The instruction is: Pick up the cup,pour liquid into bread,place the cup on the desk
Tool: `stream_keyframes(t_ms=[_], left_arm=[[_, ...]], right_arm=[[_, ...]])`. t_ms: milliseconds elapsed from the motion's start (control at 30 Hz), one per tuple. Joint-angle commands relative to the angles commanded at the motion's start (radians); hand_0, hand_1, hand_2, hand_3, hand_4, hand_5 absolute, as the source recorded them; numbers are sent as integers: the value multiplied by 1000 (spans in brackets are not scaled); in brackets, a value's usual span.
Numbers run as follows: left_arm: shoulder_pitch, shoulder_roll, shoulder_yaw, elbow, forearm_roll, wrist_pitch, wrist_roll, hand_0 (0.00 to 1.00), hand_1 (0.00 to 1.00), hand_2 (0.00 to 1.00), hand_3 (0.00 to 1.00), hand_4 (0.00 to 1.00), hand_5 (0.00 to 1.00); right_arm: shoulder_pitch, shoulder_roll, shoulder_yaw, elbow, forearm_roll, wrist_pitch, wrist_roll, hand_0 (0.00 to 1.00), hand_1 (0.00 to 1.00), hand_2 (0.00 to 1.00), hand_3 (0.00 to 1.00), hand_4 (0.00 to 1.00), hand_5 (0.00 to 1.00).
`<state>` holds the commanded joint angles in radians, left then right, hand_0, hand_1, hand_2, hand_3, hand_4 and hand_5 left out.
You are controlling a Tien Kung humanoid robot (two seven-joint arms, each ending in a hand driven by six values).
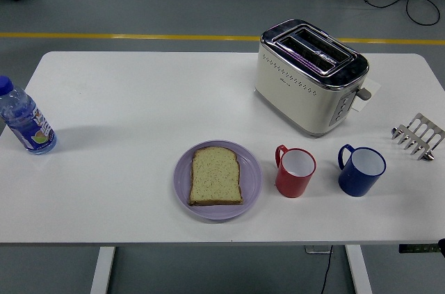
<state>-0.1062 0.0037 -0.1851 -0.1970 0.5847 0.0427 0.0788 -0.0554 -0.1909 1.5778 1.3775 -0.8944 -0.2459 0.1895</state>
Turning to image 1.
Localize bread slice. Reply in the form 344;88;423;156
188;146;244;206

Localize clear blue-capped water bottle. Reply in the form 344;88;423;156
0;76;58;155

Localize silver toast rack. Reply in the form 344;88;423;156
391;112;445;161

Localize purple plate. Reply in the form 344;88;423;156
173;139;264;221

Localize white table leg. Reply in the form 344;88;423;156
89;247;116;294
344;245;373;294

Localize grey table bracket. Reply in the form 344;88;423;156
304;245;333;255

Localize cream chrome toaster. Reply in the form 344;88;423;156
253;19;373;138

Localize red cup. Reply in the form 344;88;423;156
275;144;317;199

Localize black cable under table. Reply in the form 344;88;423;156
319;245;334;294

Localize dark table control panel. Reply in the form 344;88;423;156
398;243;439;254

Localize blue cup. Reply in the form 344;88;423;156
337;143;387;197

